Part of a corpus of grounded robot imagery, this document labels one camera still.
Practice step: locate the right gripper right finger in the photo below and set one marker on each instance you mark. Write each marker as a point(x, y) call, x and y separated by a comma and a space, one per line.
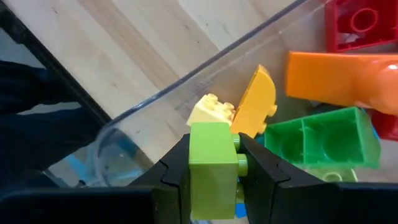
point(311, 202)

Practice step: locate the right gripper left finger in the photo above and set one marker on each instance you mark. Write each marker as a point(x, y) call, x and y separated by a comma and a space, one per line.
point(140, 202)

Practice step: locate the light green small brick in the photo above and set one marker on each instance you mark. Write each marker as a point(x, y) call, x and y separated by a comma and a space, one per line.
point(332, 175)

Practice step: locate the green two-stud brick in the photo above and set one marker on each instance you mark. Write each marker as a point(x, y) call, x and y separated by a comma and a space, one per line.
point(326, 140)

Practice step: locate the blue two-stud brick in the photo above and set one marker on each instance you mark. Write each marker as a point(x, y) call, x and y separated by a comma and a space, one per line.
point(240, 211)

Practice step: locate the clear plastic bin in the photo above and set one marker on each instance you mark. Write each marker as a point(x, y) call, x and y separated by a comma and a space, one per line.
point(174, 124)

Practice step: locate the blue small brick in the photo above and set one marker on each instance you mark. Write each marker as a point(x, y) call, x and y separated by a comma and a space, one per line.
point(375, 132)

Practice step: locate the red two-stud brick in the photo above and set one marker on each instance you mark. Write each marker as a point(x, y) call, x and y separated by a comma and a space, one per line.
point(360, 25)
point(387, 124)

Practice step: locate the orange-yellow brick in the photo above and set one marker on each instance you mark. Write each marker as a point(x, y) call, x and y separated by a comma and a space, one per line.
point(256, 102)

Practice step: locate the yellow small brick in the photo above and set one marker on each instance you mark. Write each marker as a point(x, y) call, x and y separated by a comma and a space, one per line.
point(210, 112)

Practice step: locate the orange block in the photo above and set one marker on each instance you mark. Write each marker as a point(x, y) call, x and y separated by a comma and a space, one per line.
point(339, 79)

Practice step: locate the dark blue bulky object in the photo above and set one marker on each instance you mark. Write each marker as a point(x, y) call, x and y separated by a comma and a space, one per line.
point(40, 137)

